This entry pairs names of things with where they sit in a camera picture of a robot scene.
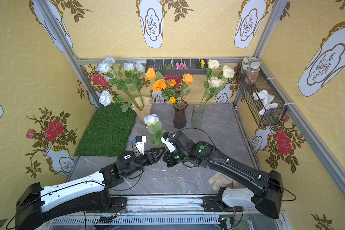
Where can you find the pink flower in tray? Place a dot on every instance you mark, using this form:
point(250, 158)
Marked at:
point(181, 66)

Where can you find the cream ruffled vase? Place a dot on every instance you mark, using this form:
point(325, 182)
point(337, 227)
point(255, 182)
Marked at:
point(142, 109)

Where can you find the glass jar with white lid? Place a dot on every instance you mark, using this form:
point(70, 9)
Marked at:
point(246, 62)

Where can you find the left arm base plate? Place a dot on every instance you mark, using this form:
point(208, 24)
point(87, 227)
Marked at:
point(117, 204)

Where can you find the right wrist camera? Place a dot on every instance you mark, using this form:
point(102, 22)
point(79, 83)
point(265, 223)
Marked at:
point(165, 140)

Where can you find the beige work glove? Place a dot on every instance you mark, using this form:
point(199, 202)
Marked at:
point(220, 180)

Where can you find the purple glass vase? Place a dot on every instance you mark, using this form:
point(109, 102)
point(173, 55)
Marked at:
point(179, 120)

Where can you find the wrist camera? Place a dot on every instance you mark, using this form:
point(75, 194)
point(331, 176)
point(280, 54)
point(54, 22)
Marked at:
point(139, 142)
point(165, 140)

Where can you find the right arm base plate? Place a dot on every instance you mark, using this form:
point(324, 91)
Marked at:
point(213, 204)

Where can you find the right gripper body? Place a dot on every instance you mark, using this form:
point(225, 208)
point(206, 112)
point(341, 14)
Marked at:
point(171, 156)

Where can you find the white cloth in basket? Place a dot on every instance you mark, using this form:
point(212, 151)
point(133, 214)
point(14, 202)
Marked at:
point(266, 99)

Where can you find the orange marigold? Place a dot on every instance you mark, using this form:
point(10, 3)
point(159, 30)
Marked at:
point(159, 85)

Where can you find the bottle with colourful beads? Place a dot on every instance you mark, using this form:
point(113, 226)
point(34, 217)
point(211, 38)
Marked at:
point(252, 73)

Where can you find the orange rose stem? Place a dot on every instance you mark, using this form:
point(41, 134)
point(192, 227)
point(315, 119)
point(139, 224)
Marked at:
point(188, 79)

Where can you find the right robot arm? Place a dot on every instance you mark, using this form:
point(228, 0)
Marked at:
point(267, 187)

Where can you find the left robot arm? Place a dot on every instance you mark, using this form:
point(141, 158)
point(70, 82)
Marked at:
point(39, 204)

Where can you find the yellow flower in tray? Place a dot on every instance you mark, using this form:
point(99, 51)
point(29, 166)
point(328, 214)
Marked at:
point(202, 64)

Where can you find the clear glass vase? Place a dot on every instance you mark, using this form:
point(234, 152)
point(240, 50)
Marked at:
point(197, 116)

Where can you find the orange rose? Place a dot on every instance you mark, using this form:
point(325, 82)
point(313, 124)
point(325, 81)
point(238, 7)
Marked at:
point(171, 83)
point(151, 73)

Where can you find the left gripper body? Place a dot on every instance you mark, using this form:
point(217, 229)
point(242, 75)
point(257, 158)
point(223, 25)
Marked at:
point(149, 156)

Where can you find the green artificial grass mat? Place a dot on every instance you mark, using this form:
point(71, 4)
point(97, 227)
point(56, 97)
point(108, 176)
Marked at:
point(107, 133)

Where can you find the white rose stem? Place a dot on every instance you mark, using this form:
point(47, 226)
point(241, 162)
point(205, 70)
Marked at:
point(214, 84)

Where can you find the yellow orange tulip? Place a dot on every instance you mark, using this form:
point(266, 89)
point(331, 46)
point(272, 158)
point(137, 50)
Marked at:
point(174, 102)

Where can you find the grey wall planter tray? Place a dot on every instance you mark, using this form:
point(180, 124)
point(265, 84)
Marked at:
point(167, 66)

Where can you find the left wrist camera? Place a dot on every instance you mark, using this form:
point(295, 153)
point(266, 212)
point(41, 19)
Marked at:
point(139, 142)

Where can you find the black wire wall basket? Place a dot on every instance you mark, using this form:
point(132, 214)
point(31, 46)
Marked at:
point(244, 93)

